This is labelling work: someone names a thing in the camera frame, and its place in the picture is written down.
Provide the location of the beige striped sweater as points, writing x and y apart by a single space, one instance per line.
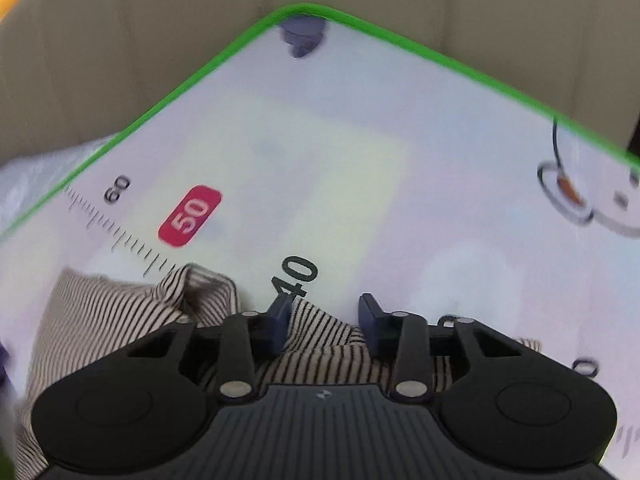
100 320

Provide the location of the cartoon printed play mat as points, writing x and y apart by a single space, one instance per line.
350 160

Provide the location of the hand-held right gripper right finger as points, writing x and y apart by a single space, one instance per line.
370 325

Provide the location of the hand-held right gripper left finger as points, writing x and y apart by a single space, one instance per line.
280 325

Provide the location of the beige upholstered headboard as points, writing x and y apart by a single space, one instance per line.
150 35

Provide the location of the white quilted bed cover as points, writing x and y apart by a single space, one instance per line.
30 185

